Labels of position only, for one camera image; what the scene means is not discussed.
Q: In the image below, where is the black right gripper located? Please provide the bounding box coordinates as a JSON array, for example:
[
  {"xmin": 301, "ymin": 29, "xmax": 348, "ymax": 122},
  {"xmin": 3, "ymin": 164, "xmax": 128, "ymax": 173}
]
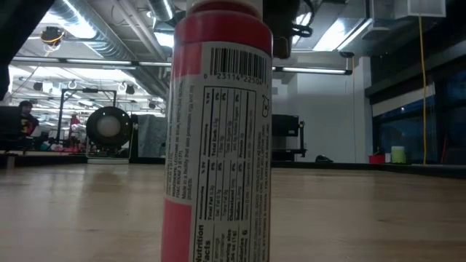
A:
[{"xmin": 262, "ymin": 0, "xmax": 304, "ymax": 60}]

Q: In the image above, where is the large red food coloring bottle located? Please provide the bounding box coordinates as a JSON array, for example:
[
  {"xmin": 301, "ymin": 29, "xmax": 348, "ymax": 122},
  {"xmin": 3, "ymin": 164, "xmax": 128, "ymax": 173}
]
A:
[{"xmin": 160, "ymin": 0, "xmax": 274, "ymax": 262}]

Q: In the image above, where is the long ceiling strip light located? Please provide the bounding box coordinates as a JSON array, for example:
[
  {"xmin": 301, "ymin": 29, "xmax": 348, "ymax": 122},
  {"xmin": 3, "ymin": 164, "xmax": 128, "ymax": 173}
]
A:
[
  {"xmin": 137, "ymin": 60, "xmax": 172, "ymax": 68},
  {"xmin": 65, "ymin": 57, "xmax": 133, "ymax": 66},
  {"xmin": 282, "ymin": 66, "xmax": 353, "ymax": 76}
]

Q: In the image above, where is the black equipment stand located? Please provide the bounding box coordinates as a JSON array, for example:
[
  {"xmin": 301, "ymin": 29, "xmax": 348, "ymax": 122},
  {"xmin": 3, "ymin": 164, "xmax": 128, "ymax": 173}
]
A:
[{"xmin": 271, "ymin": 114, "xmax": 309, "ymax": 163}]

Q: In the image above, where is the white ceiling box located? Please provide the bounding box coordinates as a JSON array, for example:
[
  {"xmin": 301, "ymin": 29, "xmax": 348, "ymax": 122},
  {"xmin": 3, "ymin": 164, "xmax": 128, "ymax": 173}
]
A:
[{"xmin": 393, "ymin": 0, "xmax": 447, "ymax": 19}]

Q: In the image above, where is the grey covered cabinet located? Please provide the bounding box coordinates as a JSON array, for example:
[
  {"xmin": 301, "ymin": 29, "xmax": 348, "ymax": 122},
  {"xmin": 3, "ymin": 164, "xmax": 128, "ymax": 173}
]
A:
[{"xmin": 137, "ymin": 114, "xmax": 167, "ymax": 158}]

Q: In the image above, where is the green plastic container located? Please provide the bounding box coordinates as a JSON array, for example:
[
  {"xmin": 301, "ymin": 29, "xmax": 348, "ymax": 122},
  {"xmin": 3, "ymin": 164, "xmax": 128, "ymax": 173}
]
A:
[{"xmin": 390, "ymin": 145, "xmax": 406, "ymax": 164}]

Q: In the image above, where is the person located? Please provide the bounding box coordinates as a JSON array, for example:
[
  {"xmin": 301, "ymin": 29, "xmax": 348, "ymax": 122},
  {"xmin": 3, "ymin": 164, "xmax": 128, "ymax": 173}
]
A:
[{"xmin": 17, "ymin": 100, "xmax": 41, "ymax": 148}]

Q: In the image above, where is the black monitor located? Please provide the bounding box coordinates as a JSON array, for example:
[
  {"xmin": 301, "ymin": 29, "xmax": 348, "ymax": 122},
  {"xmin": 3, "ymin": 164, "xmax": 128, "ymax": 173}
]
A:
[{"xmin": 0, "ymin": 105, "xmax": 22, "ymax": 150}]

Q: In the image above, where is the silver ceiling duct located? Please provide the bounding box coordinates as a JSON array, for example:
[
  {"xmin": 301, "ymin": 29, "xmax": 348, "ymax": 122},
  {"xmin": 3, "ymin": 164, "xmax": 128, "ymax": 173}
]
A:
[{"xmin": 147, "ymin": 0, "xmax": 175, "ymax": 21}]

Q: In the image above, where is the black aluminium table frame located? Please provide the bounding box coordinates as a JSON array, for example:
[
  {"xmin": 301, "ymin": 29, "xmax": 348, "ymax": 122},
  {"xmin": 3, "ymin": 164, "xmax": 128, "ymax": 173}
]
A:
[{"xmin": 0, "ymin": 151, "xmax": 466, "ymax": 176}]

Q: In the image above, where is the black ceiling cable reel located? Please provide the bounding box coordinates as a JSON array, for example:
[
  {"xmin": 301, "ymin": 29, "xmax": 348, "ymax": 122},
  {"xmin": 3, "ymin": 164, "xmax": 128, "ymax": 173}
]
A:
[{"xmin": 39, "ymin": 25, "xmax": 66, "ymax": 47}]

